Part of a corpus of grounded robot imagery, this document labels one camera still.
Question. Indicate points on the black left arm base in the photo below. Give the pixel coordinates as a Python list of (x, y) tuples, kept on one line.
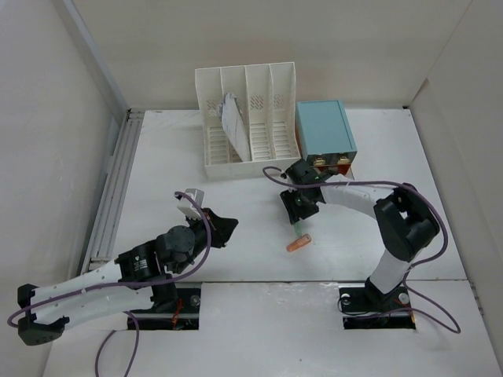
[(181, 314)]

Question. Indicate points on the aluminium rail frame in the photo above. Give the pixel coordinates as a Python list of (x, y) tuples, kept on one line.
[(99, 245)]

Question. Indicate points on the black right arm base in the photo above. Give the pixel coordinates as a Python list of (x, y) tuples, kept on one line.
[(364, 307)]

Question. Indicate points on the teal mini drawer cabinet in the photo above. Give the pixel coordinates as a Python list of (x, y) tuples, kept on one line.
[(324, 135)]

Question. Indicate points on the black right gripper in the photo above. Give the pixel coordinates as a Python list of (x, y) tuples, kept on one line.
[(294, 211)]

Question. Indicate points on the orange usb stick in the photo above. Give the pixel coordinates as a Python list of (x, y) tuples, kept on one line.
[(299, 243)]

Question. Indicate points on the white paper booklet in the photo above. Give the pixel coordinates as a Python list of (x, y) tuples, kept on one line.
[(228, 112)]

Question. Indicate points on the white four-slot file organizer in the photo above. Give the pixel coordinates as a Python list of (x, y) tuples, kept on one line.
[(266, 95)]

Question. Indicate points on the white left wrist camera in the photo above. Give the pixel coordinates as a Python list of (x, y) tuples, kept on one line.
[(189, 202)]

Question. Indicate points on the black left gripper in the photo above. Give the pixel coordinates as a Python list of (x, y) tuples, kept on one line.
[(221, 228)]

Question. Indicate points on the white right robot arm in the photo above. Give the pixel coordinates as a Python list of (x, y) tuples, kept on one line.
[(405, 222)]

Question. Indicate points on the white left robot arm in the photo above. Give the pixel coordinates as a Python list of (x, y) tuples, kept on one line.
[(141, 278)]

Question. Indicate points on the green capsule case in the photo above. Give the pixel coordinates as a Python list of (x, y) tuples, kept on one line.
[(298, 229)]

